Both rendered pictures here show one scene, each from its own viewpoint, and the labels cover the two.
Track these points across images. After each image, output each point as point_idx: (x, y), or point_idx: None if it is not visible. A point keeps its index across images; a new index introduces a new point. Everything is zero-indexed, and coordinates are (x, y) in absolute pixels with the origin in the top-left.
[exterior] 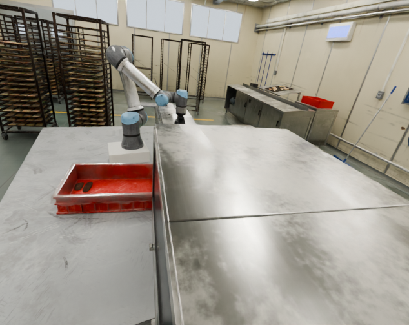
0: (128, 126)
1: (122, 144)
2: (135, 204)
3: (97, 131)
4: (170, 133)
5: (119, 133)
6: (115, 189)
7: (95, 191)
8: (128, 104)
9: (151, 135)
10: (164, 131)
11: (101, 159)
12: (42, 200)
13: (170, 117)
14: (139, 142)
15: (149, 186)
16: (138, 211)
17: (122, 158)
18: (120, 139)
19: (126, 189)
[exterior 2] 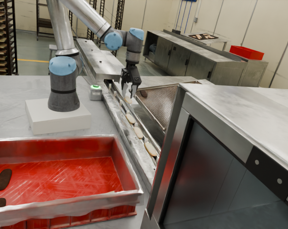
0: (60, 77)
1: (51, 104)
2: (95, 211)
3: (5, 82)
4: (239, 108)
5: (37, 86)
6: (50, 180)
7: (19, 187)
8: (58, 45)
9: (81, 88)
10: (225, 105)
11: (18, 126)
12: None
13: (103, 65)
14: (75, 101)
15: (102, 171)
16: (98, 221)
17: (52, 125)
18: (40, 94)
19: (69, 180)
